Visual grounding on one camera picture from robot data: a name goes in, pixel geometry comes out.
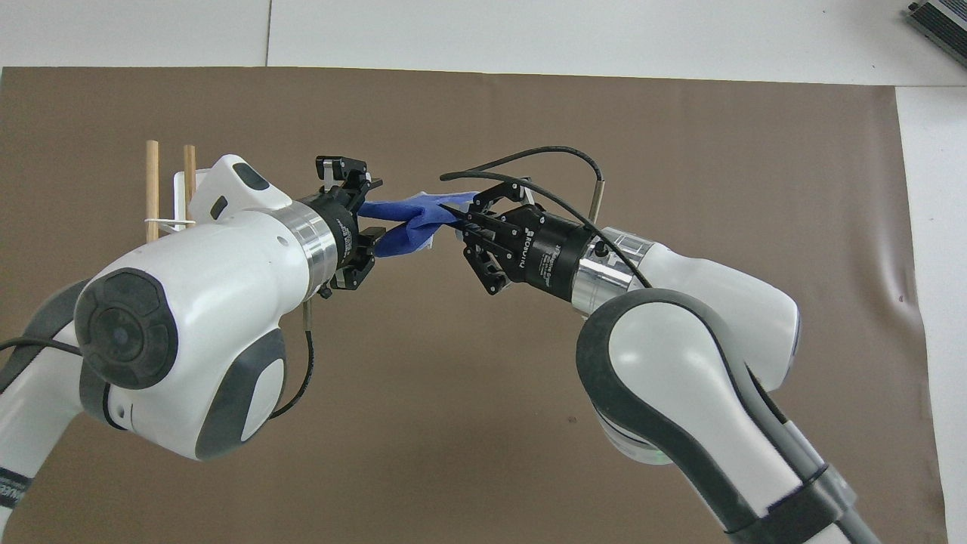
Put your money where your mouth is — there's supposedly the white rack base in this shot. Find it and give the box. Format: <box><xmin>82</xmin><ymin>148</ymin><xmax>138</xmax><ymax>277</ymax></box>
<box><xmin>173</xmin><ymin>169</ymin><xmax>221</xmax><ymax>230</ymax></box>

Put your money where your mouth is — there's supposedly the blue towel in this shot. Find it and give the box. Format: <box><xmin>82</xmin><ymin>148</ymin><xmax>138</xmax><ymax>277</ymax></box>
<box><xmin>357</xmin><ymin>190</ymin><xmax>481</xmax><ymax>259</ymax></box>

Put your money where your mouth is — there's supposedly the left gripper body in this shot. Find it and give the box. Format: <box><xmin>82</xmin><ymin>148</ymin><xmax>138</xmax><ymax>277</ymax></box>
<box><xmin>301</xmin><ymin>188</ymin><xmax>363</xmax><ymax>277</ymax></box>

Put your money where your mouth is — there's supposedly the grey metal box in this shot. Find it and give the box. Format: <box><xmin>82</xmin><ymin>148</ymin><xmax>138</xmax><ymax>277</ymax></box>
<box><xmin>906</xmin><ymin>0</ymin><xmax>967</xmax><ymax>70</ymax></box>

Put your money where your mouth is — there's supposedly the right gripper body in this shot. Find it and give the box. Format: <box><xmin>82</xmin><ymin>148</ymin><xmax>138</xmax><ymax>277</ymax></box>
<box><xmin>494</xmin><ymin>205</ymin><xmax>598</xmax><ymax>303</ymax></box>

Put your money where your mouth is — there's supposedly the wooden rod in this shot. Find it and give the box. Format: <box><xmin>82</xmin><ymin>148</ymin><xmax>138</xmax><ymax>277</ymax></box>
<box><xmin>145</xmin><ymin>140</ymin><xmax>160</xmax><ymax>243</ymax></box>
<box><xmin>183</xmin><ymin>144</ymin><xmax>197</xmax><ymax>228</ymax></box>

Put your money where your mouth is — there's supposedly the black cable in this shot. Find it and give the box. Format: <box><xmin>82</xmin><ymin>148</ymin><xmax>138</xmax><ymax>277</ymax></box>
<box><xmin>439</xmin><ymin>145</ymin><xmax>655</xmax><ymax>289</ymax></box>
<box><xmin>0</xmin><ymin>336</ymin><xmax>82</xmax><ymax>357</ymax></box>
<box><xmin>267</xmin><ymin>301</ymin><xmax>316</xmax><ymax>421</ymax></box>

